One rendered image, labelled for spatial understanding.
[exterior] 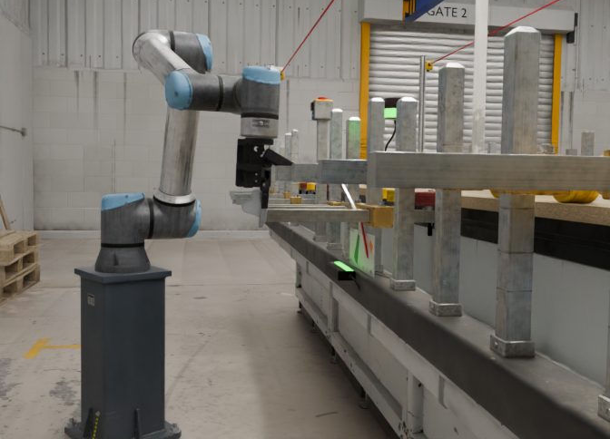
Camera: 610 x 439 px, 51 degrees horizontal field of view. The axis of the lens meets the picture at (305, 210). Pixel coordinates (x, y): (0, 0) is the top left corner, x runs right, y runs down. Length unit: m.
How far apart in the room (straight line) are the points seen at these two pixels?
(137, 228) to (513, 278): 1.61
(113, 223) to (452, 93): 1.44
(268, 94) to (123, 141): 8.16
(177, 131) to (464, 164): 1.72
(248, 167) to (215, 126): 8.10
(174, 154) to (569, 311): 1.45
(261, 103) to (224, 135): 8.10
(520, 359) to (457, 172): 0.42
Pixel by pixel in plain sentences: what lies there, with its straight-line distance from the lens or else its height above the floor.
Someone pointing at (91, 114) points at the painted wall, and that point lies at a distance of 9.69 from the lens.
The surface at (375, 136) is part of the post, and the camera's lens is 1.60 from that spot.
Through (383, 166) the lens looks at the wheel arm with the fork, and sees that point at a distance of 0.53.
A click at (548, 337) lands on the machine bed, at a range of 1.26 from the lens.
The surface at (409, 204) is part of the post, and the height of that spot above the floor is 0.88.
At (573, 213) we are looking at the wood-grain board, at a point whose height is 0.89.
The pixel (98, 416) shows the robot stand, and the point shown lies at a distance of 2.38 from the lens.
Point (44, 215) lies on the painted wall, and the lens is 9.78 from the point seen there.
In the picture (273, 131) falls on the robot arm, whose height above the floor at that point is 1.04.
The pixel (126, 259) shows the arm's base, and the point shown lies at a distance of 2.28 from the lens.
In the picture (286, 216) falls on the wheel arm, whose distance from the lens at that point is 1.52.
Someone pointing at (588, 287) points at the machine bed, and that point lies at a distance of 1.14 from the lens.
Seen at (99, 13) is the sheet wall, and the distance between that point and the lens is 9.93.
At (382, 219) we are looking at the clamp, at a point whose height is 0.84.
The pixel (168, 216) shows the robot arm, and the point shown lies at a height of 0.79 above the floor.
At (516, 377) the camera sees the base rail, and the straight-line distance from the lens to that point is 0.85.
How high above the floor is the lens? 0.94
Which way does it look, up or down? 3 degrees down
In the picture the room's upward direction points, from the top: 1 degrees clockwise
